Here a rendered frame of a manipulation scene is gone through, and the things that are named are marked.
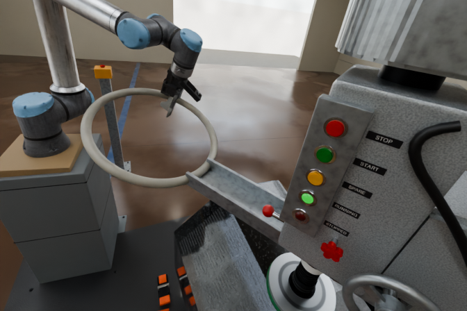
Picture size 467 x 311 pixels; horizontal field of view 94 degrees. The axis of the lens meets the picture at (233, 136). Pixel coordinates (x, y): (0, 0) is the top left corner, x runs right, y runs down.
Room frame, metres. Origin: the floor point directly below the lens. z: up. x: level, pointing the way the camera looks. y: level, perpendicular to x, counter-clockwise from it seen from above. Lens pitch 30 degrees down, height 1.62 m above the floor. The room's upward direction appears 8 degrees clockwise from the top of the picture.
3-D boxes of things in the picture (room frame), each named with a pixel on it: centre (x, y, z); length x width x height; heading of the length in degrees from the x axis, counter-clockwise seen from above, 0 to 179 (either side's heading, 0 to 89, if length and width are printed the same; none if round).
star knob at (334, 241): (0.28, -0.22, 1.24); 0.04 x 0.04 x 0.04; 60
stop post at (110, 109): (1.80, 1.16, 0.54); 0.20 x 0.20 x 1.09; 27
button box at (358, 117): (0.33, -0.16, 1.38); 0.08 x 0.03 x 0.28; 60
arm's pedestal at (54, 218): (0.90, 0.95, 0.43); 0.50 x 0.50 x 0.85; 21
